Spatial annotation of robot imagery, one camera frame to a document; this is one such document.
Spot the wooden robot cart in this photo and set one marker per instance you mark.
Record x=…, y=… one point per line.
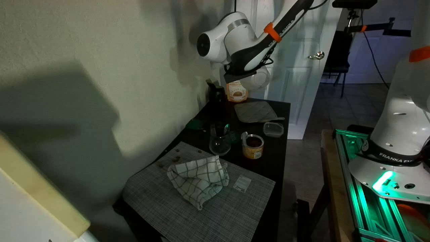
x=365, y=213

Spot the small paper card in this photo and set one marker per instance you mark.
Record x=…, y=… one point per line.
x=242, y=183

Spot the clear square plastic container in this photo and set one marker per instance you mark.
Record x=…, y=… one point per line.
x=273, y=130

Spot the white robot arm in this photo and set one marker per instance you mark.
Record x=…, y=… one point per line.
x=236, y=45

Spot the checkered dish towel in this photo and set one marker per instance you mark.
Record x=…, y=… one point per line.
x=199, y=181

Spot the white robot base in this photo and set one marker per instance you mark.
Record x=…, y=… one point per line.
x=390, y=161

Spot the clear plastic measuring jug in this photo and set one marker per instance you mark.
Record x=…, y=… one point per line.
x=220, y=139

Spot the dark glass bottle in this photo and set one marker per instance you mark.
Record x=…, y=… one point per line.
x=216, y=92

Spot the black side table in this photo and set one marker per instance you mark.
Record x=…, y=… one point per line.
x=271, y=166

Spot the grey quilted pot holder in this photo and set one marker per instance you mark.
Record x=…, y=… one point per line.
x=256, y=112

